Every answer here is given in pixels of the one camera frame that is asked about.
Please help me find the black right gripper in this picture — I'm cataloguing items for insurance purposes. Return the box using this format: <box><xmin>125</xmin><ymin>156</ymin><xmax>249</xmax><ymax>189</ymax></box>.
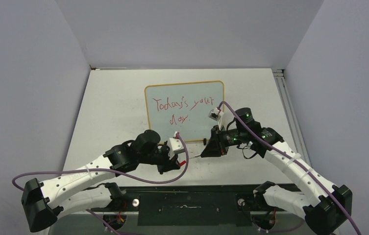
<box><xmin>201</xmin><ymin>124</ymin><xmax>247</xmax><ymax>158</ymax></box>

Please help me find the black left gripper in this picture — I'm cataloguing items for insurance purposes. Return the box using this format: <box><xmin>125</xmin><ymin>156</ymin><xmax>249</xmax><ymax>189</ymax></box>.
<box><xmin>138</xmin><ymin>142</ymin><xmax>180</xmax><ymax>175</ymax></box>

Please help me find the yellow framed whiteboard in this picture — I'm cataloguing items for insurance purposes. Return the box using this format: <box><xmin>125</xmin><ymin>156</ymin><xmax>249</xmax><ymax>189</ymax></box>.
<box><xmin>144</xmin><ymin>80</ymin><xmax>224</xmax><ymax>142</ymax></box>

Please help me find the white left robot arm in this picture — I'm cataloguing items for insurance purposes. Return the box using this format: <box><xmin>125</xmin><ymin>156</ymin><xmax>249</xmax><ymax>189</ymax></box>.
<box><xmin>20</xmin><ymin>130</ymin><xmax>188</xmax><ymax>233</ymax></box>

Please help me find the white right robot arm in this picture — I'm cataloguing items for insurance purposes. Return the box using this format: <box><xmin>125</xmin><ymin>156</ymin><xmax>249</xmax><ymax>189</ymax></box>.
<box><xmin>201</xmin><ymin>107</ymin><xmax>353</xmax><ymax>235</ymax></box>

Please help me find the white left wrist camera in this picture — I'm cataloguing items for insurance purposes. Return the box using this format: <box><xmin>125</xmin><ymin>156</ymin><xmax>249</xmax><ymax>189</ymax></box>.
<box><xmin>167</xmin><ymin>131</ymin><xmax>185</xmax><ymax>160</ymax></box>

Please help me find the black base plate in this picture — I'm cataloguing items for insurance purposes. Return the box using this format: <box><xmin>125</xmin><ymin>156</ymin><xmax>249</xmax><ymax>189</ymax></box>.
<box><xmin>93</xmin><ymin>185</ymin><xmax>275</xmax><ymax>227</ymax></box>

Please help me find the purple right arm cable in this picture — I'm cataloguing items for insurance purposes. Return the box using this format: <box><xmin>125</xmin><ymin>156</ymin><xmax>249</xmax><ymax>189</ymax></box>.
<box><xmin>218</xmin><ymin>100</ymin><xmax>364</xmax><ymax>235</ymax></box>

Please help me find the aluminium right side rail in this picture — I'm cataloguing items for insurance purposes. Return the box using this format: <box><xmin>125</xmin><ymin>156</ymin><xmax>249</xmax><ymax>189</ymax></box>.
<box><xmin>272</xmin><ymin>69</ymin><xmax>308</xmax><ymax>159</ymax></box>

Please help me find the aluminium front frame rail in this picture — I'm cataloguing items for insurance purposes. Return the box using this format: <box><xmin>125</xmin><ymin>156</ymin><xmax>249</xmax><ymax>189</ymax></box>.
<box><xmin>49</xmin><ymin>209</ymin><xmax>312</xmax><ymax>235</ymax></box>

